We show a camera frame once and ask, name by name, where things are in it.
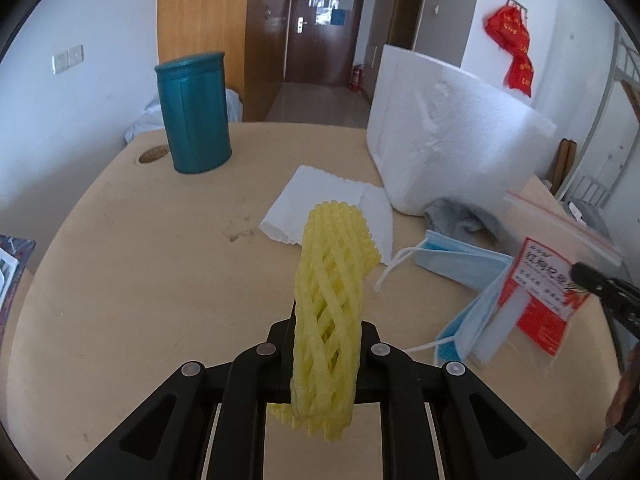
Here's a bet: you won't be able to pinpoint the blue face mask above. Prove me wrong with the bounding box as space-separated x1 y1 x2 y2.
374 230 513 292
408 258 512 364

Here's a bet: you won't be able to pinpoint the clear zip bag red label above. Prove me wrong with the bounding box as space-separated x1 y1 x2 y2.
498 192 623 364

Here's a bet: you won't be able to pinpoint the white foam sheet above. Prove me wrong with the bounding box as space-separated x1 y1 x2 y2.
259 166 394 264

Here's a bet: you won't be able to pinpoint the yellow foam fruit net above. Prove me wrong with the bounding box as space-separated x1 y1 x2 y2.
269 200 381 442

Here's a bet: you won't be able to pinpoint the grey cloth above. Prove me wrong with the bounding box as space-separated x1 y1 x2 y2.
424 197 510 246

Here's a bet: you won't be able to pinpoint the metal bunk bed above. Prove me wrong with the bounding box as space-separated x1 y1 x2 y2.
555 24 639 209

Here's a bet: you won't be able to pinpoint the white styrofoam box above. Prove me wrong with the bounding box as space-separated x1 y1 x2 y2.
367 46 556 216

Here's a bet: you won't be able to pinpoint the magazine on left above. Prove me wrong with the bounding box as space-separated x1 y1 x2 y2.
0 234 36 338

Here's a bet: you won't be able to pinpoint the red hanging bags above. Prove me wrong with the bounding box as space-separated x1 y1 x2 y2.
484 4 535 98

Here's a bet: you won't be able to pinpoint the white bundle behind table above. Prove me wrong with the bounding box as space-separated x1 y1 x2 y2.
124 86 244 143

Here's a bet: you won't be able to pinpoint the teal cylindrical tin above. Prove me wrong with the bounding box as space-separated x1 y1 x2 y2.
154 52 232 174

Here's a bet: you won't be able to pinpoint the red fire extinguisher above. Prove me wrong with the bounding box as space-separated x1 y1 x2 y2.
349 65 362 93

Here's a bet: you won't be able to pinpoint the dark brown entrance door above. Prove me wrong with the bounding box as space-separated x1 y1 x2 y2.
285 0 363 87

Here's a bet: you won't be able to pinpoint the wooden wardrobe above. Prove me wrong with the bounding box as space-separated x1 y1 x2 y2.
156 0 291 122

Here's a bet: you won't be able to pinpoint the white wall socket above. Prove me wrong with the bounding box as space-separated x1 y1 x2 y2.
51 44 85 75

